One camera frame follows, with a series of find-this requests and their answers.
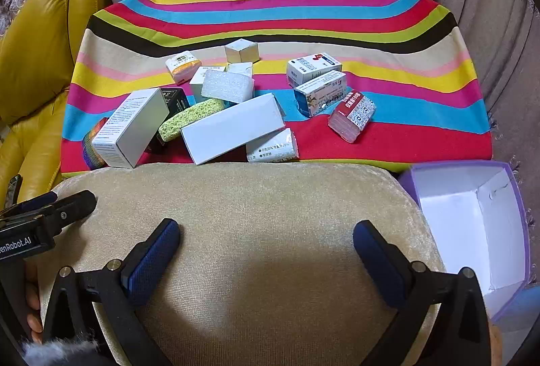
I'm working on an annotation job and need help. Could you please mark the green sponge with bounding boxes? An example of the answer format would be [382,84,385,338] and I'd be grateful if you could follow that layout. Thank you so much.
[158,98,226,143]

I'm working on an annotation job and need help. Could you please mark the white cube box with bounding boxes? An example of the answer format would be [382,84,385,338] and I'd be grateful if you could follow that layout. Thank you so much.
[224,39,259,63]

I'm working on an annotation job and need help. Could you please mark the white box with grey print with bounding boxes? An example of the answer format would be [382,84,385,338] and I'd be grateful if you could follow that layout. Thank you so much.
[189,66,226,103]

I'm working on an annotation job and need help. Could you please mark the large white box with text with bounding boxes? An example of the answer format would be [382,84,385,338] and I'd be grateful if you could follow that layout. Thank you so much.
[91,87,170,168]

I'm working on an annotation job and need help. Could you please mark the white blue box red dots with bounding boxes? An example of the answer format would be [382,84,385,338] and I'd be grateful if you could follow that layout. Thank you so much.
[287,52,342,88]

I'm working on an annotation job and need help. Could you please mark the white packet with text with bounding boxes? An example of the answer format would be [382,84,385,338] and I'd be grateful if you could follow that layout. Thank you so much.
[246,127,299,163]

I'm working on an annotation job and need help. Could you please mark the yellow leather sofa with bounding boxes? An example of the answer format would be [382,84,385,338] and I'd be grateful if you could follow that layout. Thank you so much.
[0,0,106,206]

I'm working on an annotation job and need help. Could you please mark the person's left hand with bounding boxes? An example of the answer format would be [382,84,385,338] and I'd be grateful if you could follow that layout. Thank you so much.
[26,265,43,343]

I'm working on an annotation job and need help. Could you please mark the purple cardboard box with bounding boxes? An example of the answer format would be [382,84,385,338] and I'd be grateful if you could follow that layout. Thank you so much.
[397,161,531,322]

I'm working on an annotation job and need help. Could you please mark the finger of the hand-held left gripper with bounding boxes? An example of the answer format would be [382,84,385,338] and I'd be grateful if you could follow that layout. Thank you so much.
[0,191,57,221]
[40,189,98,238]

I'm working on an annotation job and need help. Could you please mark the striped colourful tablecloth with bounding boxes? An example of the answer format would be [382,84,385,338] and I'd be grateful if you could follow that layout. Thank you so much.
[61,0,494,175]

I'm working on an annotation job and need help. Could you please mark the beige seat cushion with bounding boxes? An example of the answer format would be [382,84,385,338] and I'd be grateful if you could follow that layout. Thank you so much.
[40,161,448,366]

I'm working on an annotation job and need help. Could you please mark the long plain white box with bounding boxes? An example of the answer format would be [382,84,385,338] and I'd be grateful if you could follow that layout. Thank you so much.
[181,93,284,165]

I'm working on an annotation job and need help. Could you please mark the shiny holographic box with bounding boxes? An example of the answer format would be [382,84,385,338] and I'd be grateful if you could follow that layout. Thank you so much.
[81,117,109,171]

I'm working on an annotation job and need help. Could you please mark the black box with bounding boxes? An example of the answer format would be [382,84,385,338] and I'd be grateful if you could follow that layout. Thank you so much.
[147,86,191,153]

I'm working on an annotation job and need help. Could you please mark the grey fuzzy sleeve cuff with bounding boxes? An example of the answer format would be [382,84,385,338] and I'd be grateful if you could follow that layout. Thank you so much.
[21,338,102,366]

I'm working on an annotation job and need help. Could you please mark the white box with orange stripes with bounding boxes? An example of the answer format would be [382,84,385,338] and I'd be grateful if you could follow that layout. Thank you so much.
[165,51,201,85]

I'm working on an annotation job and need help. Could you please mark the red and white packet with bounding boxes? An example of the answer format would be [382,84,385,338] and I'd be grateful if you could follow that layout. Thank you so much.
[328,89,377,144]

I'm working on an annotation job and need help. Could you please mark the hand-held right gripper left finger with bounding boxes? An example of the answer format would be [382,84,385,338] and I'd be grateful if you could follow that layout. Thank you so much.
[42,218,181,366]

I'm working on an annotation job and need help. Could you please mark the white blue box with picture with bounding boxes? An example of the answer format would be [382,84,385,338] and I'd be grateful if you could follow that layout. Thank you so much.
[294,70,348,117]

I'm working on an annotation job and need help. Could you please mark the white foam block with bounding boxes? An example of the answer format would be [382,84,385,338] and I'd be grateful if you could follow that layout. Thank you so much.
[201,69,255,104]

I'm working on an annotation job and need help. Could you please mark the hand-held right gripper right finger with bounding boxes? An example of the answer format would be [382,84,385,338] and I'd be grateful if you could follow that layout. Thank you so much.
[353,220,492,366]

